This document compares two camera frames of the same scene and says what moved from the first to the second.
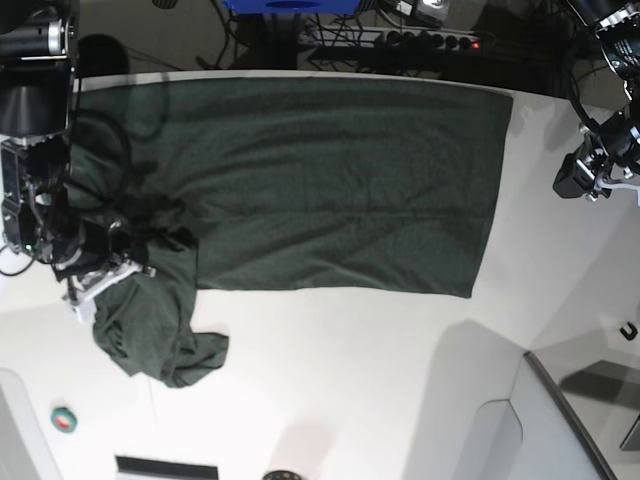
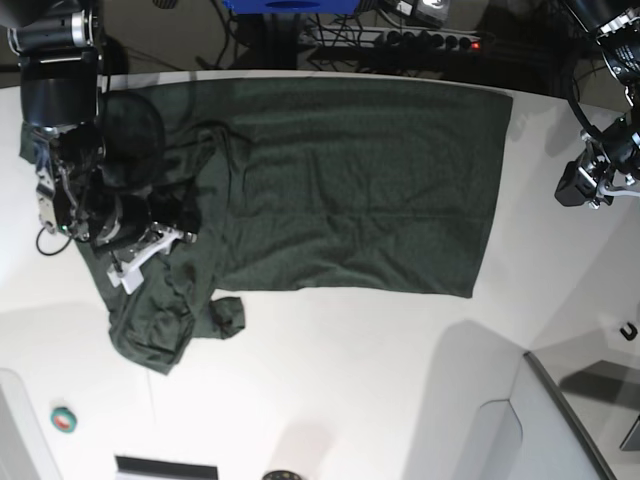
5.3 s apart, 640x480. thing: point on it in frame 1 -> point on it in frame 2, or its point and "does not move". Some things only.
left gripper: [102, 255] -> [129, 229]
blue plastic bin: [293, 6] does not move
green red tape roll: [63, 419] does not move
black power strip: [385, 38] does not move
